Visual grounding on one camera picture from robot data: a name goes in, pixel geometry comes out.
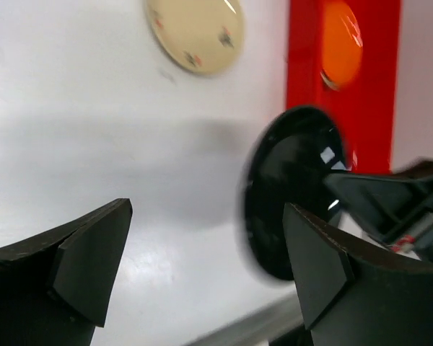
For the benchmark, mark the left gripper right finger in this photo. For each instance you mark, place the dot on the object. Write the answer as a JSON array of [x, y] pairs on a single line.
[[352, 292]]

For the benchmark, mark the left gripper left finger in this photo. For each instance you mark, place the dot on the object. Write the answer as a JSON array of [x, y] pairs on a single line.
[[55, 287]]

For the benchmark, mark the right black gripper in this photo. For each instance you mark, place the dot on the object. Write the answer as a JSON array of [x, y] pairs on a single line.
[[398, 207]]

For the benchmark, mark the black plate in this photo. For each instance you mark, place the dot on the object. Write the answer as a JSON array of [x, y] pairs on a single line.
[[288, 164]]

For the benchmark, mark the orange plate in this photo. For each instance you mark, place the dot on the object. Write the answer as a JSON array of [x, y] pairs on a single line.
[[342, 45]]

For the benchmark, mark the red plastic bin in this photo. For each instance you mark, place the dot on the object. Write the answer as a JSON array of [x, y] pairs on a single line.
[[364, 110]]

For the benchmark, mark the cream plate with motifs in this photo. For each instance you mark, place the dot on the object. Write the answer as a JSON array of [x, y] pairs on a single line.
[[204, 37]]

